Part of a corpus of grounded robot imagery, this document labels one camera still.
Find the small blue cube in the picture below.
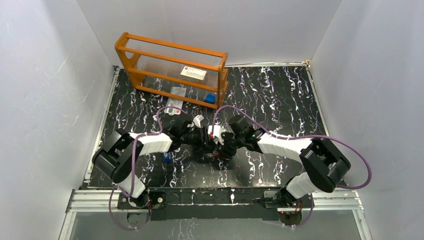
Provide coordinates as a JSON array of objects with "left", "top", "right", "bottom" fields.
[{"left": 204, "top": 93, "right": 216, "bottom": 104}]

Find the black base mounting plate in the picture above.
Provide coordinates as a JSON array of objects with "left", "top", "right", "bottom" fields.
[{"left": 116, "top": 187, "right": 313, "bottom": 225}]

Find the blue stapler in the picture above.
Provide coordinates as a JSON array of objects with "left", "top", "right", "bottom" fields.
[{"left": 162, "top": 152, "right": 173, "bottom": 163}]

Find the red white staple box sleeve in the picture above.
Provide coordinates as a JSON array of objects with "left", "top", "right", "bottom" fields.
[{"left": 212, "top": 151, "right": 231, "bottom": 160}]

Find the clear plastic label packet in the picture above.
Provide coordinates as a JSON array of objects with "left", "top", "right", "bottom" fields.
[{"left": 164, "top": 86, "right": 187, "bottom": 116}]

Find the white staple box on shelf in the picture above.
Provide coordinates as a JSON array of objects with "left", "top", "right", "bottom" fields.
[{"left": 180, "top": 66, "right": 207, "bottom": 84}]

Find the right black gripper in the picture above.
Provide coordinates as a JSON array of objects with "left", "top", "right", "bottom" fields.
[{"left": 214, "top": 131, "right": 245, "bottom": 160}]

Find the aluminium frame rail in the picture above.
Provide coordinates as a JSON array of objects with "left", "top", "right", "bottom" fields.
[{"left": 66, "top": 188, "right": 364, "bottom": 213}]

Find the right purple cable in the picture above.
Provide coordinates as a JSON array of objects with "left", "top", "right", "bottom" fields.
[{"left": 211, "top": 105, "right": 373, "bottom": 229}]

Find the orange wooden shelf rack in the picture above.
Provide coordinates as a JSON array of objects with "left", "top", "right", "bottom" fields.
[{"left": 114, "top": 32, "right": 229, "bottom": 109}]

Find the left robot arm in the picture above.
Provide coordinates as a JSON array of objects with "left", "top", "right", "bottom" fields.
[{"left": 91, "top": 113, "right": 209, "bottom": 208}]

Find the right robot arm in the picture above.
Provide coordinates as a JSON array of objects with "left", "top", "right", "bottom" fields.
[{"left": 207, "top": 114, "right": 351, "bottom": 207}]

